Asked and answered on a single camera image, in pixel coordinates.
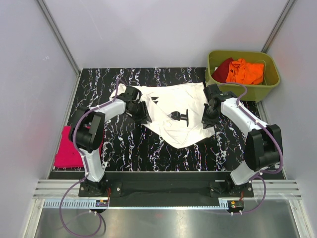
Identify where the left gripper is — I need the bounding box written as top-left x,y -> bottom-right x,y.
128,101 -> 152,125

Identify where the white printed t-shirt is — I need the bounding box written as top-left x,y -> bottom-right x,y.
108,81 -> 215,149

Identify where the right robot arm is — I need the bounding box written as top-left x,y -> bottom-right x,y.
202,84 -> 283,197

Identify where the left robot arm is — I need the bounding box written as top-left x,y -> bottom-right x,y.
69,86 -> 152,196

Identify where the dark red t-shirt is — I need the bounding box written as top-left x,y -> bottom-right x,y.
212,58 -> 234,83

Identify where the olive green plastic bin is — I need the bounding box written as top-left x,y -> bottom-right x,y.
205,50 -> 280,102

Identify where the orange t-shirt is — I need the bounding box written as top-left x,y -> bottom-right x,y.
225,58 -> 264,85

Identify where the folded pink t-shirt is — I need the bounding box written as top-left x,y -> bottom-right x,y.
53,125 -> 104,169

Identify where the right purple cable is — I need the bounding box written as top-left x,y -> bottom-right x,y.
203,82 -> 283,214

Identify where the purple cable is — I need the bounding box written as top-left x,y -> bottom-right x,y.
59,78 -> 129,236
203,82 -> 283,214

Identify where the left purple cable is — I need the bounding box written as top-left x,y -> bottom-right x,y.
59,78 -> 129,236

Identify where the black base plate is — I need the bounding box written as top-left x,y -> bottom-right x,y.
79,172 -> 254,209

